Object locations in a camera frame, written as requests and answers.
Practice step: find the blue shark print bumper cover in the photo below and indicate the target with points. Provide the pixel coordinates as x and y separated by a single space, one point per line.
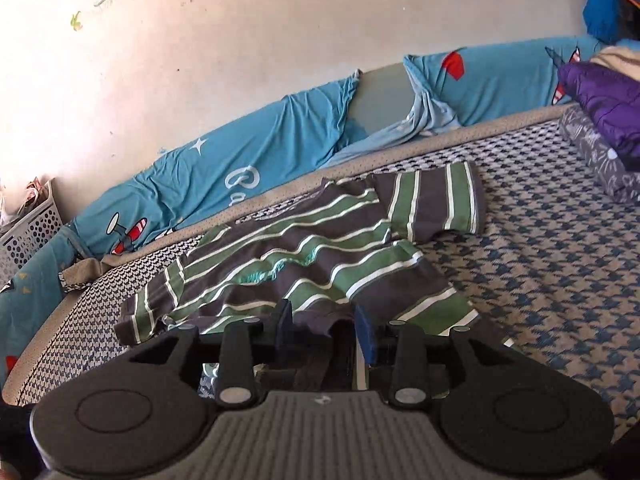
500 85

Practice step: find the light blue cloth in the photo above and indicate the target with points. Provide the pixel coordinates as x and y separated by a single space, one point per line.
425 115

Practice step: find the crumpled brown wrapper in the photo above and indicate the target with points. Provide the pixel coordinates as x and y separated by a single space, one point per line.
35 191

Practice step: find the blue houndstooth cloth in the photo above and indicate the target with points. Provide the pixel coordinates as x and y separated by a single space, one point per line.
525 270

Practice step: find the white perforated plastic basket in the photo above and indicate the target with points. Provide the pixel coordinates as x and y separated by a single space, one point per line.
30 235

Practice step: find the blue jacket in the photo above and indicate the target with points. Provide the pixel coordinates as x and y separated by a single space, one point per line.
600 5

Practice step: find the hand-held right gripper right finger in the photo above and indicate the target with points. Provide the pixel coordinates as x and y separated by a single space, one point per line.
365 335

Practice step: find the grey patterned pillow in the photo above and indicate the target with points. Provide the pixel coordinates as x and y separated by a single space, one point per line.
595 160

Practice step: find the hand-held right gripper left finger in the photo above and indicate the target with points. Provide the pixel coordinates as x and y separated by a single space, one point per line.
285 322

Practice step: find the cream blanket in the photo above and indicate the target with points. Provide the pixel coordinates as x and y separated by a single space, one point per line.
620 60

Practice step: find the purple quilt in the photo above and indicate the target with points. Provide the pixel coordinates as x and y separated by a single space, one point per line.
610 105

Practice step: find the small green wall sticker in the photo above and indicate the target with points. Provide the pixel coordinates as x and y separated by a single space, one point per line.
76 20

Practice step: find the green grey striped t-shirt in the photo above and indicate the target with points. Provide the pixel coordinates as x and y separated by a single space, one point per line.
300 260

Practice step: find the grey padded bed bumper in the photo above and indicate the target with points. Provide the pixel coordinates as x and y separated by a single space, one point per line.
385 95

